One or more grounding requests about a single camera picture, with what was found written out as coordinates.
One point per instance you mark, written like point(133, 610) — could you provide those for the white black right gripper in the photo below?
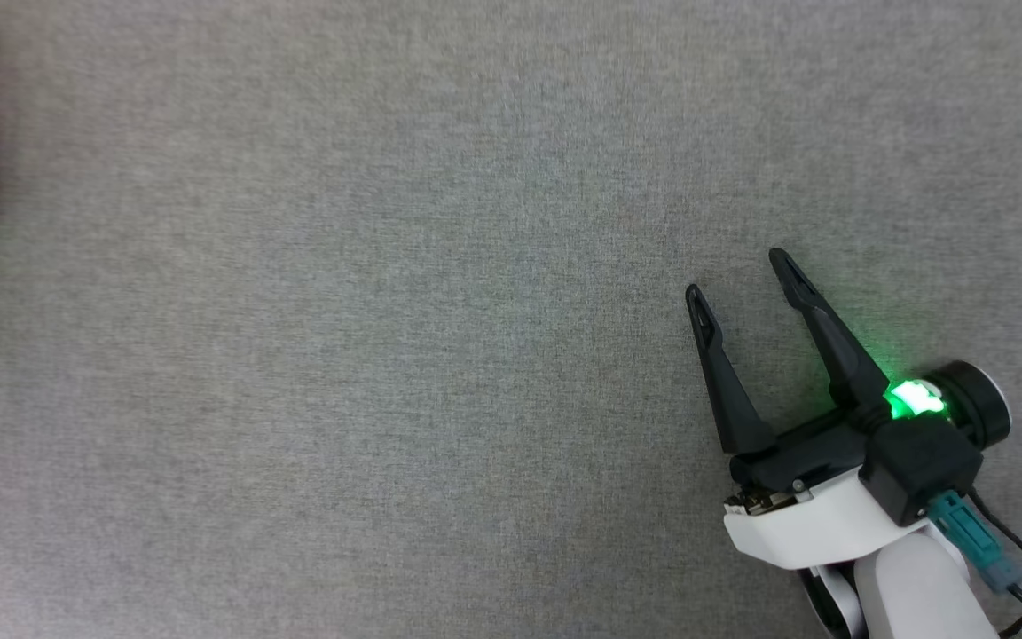
point(817, 524)

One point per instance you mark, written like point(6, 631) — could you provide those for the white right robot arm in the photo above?
point(915, 590)

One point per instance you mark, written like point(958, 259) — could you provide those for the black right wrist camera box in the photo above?
point(919, 466)

